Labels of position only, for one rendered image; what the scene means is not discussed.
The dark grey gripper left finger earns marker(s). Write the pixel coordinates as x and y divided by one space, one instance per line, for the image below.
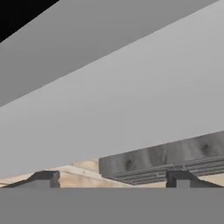
46 178

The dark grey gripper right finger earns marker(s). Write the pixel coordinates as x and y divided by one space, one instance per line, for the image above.
176 178

